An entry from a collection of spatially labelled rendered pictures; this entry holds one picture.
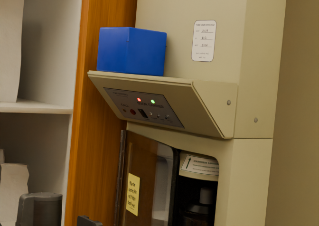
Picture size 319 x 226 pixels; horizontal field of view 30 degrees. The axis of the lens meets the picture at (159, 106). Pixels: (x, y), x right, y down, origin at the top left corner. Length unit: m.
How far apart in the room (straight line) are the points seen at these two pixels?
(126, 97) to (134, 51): 0.09
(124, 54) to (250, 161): 0.31
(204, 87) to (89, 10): 0.40
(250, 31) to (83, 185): 0.52
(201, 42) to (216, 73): 0.08
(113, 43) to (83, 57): 0.13
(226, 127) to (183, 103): 0.09
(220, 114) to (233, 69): 0.09
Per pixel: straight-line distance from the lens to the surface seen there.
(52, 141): 2.42
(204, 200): 1.25
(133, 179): 1.23
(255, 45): 1.10
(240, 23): 1.09
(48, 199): 1.00
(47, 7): 2.52
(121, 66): 1.16
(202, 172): 1.18
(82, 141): 1.32
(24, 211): 1.00
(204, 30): 1.15
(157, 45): 1.20
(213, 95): 1.03
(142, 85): 1.11
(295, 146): 1.53
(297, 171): 1.53
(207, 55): 1.14
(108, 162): 1.37
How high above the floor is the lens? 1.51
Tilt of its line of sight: 3 degrees down
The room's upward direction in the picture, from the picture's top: 5 degrees clockwise
